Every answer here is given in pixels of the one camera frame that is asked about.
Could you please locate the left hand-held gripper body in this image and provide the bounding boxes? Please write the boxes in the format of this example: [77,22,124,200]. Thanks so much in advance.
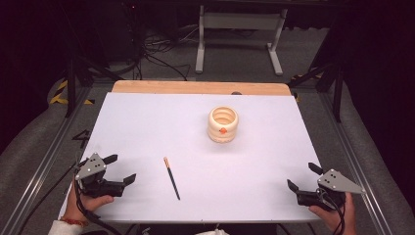
[74,152,127,199]

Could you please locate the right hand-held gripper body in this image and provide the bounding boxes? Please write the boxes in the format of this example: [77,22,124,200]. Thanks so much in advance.
[295,167,367,212]

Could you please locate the person's left hand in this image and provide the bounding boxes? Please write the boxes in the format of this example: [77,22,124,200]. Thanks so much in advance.
[66,183,115,223]

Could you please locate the person's right hand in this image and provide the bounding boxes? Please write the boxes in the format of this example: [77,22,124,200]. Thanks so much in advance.
[307,191,358,235]

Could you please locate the black pencil with orange end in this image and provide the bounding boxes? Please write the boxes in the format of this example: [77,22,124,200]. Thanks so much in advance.
[162,156,181,202]

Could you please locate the white board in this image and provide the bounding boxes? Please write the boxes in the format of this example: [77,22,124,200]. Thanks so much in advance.
[58,91,331,225]

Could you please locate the yellow black floor tape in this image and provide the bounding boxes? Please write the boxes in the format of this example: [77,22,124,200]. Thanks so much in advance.
[48,79,96,106]

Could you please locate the cream ribbed pen holder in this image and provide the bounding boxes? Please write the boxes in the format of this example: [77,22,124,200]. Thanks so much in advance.
[207,105,240,144]

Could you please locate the person's body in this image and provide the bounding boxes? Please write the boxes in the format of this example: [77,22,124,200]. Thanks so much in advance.
[138,222,282,235]

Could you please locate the wooden board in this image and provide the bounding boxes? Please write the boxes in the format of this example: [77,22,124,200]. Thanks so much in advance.
[111,79,293,97]

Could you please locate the white metal stand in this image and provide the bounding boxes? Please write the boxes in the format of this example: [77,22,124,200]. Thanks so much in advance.
[194,4,289,77]

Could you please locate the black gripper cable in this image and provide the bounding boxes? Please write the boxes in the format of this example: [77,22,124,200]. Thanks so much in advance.
[315,187,346,235]
[73,177,123,235]

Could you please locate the aluminium floor rail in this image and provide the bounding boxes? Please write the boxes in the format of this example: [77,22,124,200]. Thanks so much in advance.
[0,85,96,235]
[316,91,394,235]

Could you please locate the orange bead bracelet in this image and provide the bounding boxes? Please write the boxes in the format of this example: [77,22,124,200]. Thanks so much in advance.
[59,216,89,228]

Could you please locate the thin black cable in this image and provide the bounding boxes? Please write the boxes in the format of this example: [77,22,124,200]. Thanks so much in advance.
[18,159,89,235]

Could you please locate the black floor cables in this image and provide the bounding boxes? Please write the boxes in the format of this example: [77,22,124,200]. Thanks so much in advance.
[128,23,201,82]

